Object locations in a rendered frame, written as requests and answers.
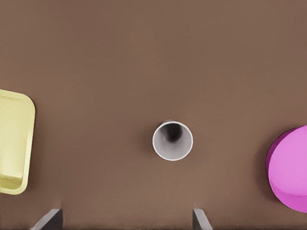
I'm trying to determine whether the white IKEA cup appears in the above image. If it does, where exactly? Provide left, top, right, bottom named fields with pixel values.
left=152, top=119, right=194, bottom=161

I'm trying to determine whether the pink bowl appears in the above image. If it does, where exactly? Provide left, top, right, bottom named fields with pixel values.
left=265, top=125, right=307, bottom=213

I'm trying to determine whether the pale yellow tray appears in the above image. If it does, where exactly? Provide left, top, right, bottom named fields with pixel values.
left=0, top=89, right=36, bottom=196

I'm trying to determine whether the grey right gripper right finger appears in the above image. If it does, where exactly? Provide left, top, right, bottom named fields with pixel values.
left=193, top=208, right=213, bottom=230

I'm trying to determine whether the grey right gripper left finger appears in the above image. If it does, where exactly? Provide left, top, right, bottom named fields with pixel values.
left=30, top=208, right=63, bottom=230

